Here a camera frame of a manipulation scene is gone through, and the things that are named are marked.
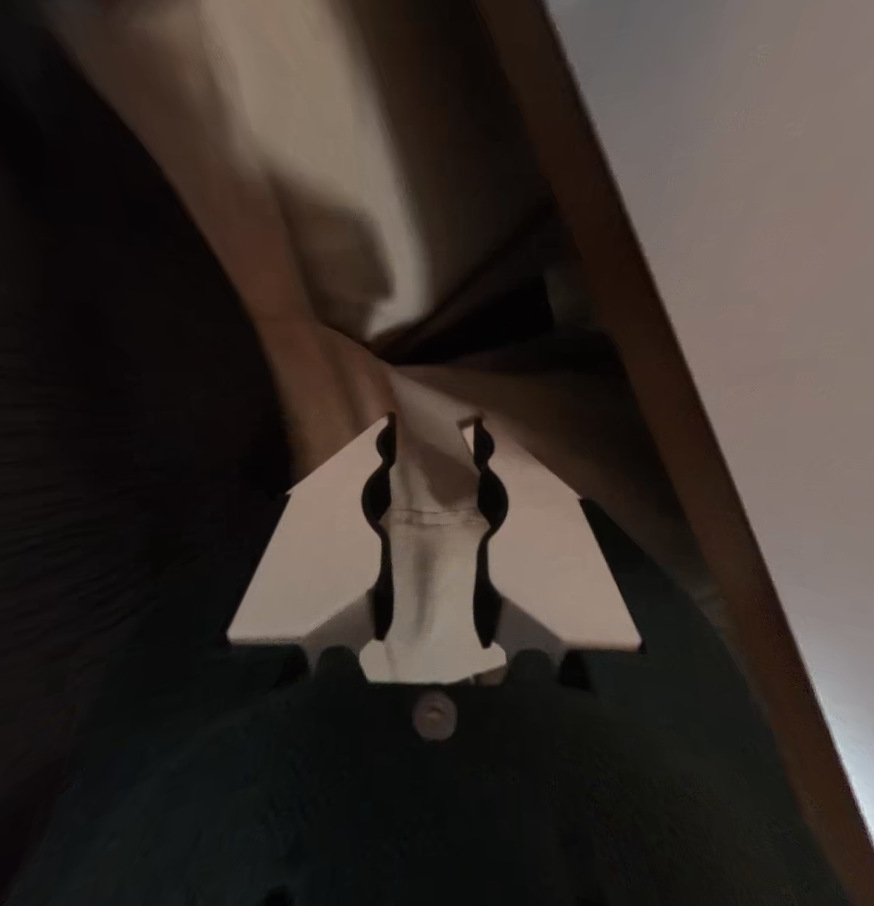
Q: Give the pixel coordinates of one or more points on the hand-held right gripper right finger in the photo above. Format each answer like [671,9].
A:
[550,566]

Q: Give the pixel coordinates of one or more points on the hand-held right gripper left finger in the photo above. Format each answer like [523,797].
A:
[316,559]

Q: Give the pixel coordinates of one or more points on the dark cloth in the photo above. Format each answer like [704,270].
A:
[89,354]

